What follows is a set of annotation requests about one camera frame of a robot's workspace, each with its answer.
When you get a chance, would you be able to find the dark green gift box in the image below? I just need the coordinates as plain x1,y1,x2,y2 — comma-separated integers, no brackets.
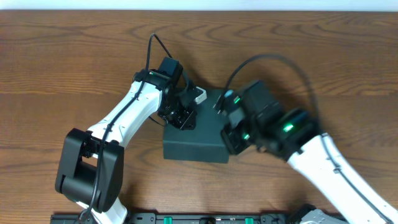
162,89,229,164

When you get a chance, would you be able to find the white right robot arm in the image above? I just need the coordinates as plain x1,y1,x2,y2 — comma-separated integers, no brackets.
214,81,397,223

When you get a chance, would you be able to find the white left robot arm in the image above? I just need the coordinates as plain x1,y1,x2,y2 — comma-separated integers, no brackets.
55,57,206,223

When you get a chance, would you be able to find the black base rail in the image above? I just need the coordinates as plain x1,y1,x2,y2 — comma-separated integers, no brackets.
50,212,293,224

